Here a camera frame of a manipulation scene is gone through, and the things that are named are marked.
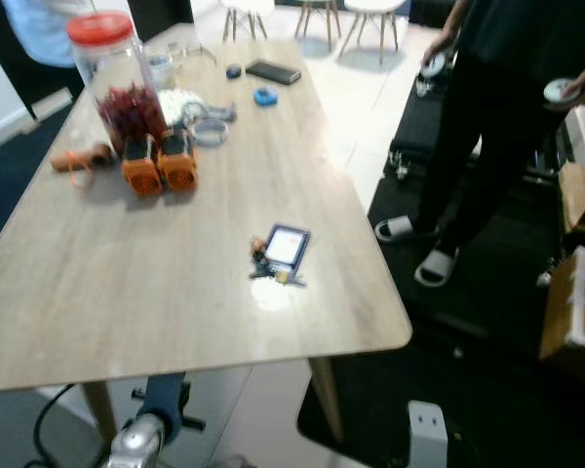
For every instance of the key bunch with card holder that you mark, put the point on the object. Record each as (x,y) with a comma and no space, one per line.
(285,249)

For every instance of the white handheld controller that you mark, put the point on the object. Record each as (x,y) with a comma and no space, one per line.
(558,91)
(433,66)

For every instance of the person's right forearm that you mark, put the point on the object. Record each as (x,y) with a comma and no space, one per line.
(453,19)

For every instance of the person's right hand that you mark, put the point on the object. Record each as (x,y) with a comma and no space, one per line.
(441,46)

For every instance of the orange and black fan unit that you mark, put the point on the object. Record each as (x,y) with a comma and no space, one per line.
(141,174)
(178,168)

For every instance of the wooden crate with white trim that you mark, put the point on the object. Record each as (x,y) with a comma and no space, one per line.
(570,302)

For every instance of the black floor mat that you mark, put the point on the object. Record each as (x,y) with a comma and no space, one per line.
(468,409)

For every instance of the grey metal tool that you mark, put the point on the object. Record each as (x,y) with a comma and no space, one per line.
(219,112)

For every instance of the white crumpled cloth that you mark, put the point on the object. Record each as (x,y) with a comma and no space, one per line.
(180,105)

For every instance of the plain wooden box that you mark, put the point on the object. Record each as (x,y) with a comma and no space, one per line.
(583,195)

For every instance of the small blue box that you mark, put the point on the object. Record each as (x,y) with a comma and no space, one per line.
(265,97)

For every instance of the small black mouse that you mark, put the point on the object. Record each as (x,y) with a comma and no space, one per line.
(233,71)

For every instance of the clear jar with red lid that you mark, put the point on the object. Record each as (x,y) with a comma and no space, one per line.
(117,68)

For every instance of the black hard case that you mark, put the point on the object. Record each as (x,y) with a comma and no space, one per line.
(414,127)

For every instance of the black door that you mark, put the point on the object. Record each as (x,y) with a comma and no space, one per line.
(41,80)

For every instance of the white chair with wooden legs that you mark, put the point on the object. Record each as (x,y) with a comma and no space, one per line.
(246,8)
(370,8)
(317,10)

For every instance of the person in light blue shirt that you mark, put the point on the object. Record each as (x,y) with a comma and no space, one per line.
(39,29)

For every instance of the person in black clothes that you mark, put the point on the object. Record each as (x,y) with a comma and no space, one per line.
(497,117)

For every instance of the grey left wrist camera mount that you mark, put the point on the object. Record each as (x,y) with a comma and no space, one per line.
(164,402)

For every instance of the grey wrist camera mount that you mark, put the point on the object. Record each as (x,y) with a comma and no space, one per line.
(427,439)
(164,402)

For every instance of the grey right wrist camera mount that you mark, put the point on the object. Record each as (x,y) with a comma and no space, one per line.
(427,439)

